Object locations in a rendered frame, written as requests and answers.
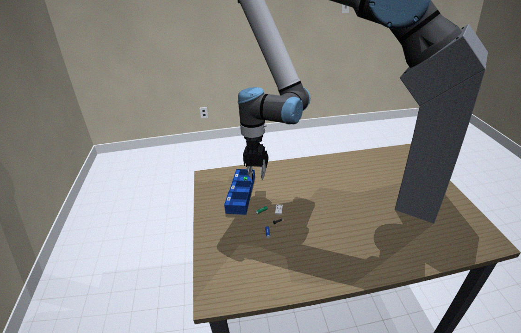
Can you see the white domino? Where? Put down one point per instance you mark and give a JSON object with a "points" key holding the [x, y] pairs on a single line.
{"points": [[278, 209]]}

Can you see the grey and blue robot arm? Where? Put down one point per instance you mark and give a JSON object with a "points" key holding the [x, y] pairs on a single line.
{"points": [[417, 24]]}

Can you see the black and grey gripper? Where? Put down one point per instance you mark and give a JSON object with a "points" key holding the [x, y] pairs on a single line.
{"points": [[255, 155]]}

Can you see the blue three-compartment bin rack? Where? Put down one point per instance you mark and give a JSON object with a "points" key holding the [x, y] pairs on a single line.
{"points": [[238, 197]]}

